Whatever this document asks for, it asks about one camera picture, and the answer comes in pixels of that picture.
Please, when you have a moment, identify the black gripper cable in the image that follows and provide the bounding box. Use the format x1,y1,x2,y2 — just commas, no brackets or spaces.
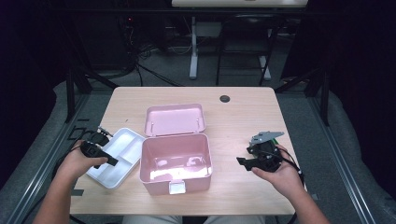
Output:
53,130,96,176
276,147,305,189

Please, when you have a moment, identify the white desk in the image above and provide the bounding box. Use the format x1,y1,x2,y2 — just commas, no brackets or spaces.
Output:
171,0,309,81

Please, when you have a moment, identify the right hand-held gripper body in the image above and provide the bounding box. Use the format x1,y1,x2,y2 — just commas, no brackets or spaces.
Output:
247,131,285,173

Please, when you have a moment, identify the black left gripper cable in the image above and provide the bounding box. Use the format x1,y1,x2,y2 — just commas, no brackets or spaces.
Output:
53,130,96,176

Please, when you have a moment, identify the dark computer cabinet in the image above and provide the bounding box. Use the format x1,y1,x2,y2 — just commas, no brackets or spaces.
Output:
76,12,132,70

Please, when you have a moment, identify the person's left hand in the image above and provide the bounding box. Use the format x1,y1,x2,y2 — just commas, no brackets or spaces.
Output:
57,140,108,182

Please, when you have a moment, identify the black chair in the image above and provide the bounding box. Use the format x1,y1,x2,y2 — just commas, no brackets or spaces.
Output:
215,12,282,87

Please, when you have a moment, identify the tangle of floor cables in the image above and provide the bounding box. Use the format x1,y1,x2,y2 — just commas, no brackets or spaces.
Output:
118,15,185,88

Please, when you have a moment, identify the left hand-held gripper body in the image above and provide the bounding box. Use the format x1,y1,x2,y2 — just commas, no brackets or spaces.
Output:
79,125,114,158

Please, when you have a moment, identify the black metal stand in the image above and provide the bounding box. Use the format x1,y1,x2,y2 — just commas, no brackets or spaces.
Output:
275,65,332,127
63,65,120,124

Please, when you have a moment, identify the person's right hand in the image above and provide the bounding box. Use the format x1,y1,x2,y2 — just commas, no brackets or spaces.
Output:
251,145,304,200

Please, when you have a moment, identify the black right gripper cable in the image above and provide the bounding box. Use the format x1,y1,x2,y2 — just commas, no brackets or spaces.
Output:
276,147,305,189

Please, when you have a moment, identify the pink storage box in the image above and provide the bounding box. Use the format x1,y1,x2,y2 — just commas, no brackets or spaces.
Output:
138,103,214,196

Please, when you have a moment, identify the aluminium floor rail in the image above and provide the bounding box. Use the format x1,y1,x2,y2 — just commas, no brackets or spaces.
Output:
306,95,378,224
6,92,92,224

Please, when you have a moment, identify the person's right leg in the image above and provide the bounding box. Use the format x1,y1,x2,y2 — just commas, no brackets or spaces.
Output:
203,215,266,224

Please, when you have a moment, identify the white compartment tray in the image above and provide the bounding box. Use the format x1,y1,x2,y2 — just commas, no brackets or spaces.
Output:
86,127,147,190

